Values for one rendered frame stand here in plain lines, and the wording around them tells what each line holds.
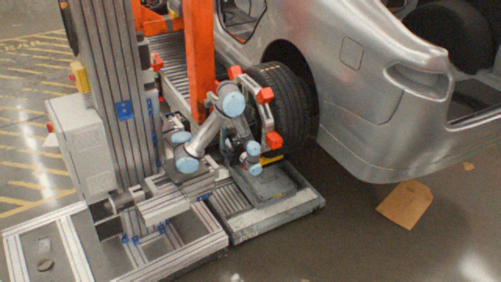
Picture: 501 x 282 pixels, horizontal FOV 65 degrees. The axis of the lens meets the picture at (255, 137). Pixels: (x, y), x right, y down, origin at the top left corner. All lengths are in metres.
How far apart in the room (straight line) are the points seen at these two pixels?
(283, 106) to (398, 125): 0.72
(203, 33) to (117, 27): 0.98
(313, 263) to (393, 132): 1.20
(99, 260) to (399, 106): 2.03
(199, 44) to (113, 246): 1.48
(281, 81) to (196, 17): 0.73
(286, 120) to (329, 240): 1.06
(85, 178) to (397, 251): 2.20
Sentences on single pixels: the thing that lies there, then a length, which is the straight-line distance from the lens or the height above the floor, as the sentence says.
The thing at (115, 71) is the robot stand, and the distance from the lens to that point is 2.06.
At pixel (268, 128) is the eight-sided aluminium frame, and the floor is 0.90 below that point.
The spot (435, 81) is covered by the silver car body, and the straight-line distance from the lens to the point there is 2.24.
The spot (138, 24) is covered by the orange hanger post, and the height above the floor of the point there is 0.67.
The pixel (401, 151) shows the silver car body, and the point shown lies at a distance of 2.26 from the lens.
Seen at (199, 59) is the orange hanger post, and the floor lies 1.10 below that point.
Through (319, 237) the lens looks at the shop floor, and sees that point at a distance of 3.10.
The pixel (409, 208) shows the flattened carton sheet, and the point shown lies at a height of 0.01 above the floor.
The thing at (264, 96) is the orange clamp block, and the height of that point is 1.13.
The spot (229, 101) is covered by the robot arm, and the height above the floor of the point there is 1.36.
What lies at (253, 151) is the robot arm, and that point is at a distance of 2.20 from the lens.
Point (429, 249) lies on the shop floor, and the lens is 3.29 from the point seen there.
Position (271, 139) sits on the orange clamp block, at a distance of 2.46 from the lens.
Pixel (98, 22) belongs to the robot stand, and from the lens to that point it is 1.95.
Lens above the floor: 2.37
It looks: 37 degrees down
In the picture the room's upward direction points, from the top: 3 degrees clockwise
